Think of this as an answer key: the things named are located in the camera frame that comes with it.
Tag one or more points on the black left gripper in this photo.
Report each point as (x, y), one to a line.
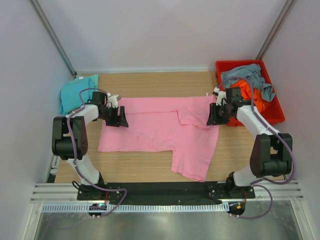
(113, 116)

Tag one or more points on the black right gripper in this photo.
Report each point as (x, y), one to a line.
(217, 113)

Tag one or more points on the pink t shirt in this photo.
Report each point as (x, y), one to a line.
(160, 124)

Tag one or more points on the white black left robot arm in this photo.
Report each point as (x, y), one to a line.
(70, 140)

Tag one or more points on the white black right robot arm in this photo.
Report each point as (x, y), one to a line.
(271, 155)

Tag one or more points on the orange t shirt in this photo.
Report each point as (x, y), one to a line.
(249, 92)

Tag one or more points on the folded turquoise t shirt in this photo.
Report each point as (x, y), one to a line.
(69, 93)

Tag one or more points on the grey-teal t shirt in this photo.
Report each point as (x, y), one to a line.
(249, 73)

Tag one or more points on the red plastic bin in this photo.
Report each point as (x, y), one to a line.
(275, 111)

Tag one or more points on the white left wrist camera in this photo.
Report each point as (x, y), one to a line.
(112, 100)

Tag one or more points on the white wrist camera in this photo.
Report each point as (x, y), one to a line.
(220, 97)
(112, 100)

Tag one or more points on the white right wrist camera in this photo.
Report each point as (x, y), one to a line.
(220, 97)

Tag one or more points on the aluminium left side rail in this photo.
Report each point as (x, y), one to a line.
(52, 169)

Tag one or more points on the aluminium rail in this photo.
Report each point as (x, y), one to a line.
(65, 192)
(52, 169)

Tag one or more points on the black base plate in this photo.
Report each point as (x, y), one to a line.
(165, 193)

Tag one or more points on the aluminium corner post right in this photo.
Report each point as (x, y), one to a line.
(279, 21)

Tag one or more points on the aluminium corner post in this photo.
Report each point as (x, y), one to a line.
(279, 21)
(54, 38)

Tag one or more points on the aluminium front rail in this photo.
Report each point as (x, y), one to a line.
(65, 192)

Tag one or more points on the slotted cable duct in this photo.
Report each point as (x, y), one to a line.
(90, 207)

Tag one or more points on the aluminium corner post left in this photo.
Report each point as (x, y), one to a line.
(54, 38)

